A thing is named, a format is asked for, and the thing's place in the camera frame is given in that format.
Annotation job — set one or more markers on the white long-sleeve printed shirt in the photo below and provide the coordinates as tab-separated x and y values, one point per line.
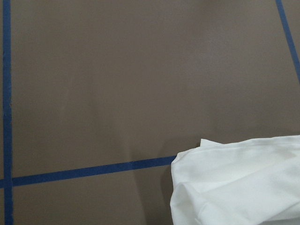
253	182

